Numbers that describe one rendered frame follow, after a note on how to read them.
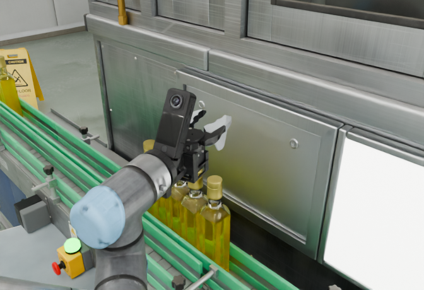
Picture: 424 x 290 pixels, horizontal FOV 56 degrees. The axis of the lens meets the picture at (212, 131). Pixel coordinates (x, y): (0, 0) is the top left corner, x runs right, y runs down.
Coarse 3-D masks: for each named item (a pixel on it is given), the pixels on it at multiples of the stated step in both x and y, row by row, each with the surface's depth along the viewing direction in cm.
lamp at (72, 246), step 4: (68, 240) 114; (72, 240) 114; (76, 240) 114; (64, 244) 114; (68, 244) 113; (72, 244) 113; (76, 244) 113; (80, 244) 116; (64, 248) 114; (68, 248) 112; (72, 248) 112; (76, 248) 113; (80, 248) 115; (68, 252) 113; (72, 252) 113; (76, 252) 113
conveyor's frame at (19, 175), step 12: (0, 156) 158; (12, 156) 150; (0, 168) 165; (12, 168) 150; (24, 168) 143; (12, 180) 156; (24, 180) 143; (36, 180) 136; (24, 192) 149; (48, 192) 130; (60, 204) 124; (60, 216) 126; (60, 228) 130; (72, 228) 121; (204, 288) 96
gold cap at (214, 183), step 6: (210, 180) 87; (216, 180) 87; (222, 180) 87; (210, 186) 86; (216, 186) 86; (222, 186) 88; (210, 192) 87; (216, 192) 87; (222, 192) 89; (210, 198) 88; (216, 198) 88
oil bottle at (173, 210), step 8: (176, 192) 96; (184, 192) 96; (168, 200) 99; (176, 200) 96; (168, 208) 100; (176, 208) 97; (168, 216) 101; (176, 216) 98; (168, 224) 103; (176, 224) 100; (176, 232) 101
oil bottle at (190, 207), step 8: (184, 200) 93; (192, 200) 92; (200, 200) 92; (184, 208) 94; (192, 208) 92; (200, 208) 92; (184, 216) 95; (192, 216) 93; (184, 224) 97; (192, 224) 94; (184, 232) 98; (192, 232) 95; (192, 240) 96
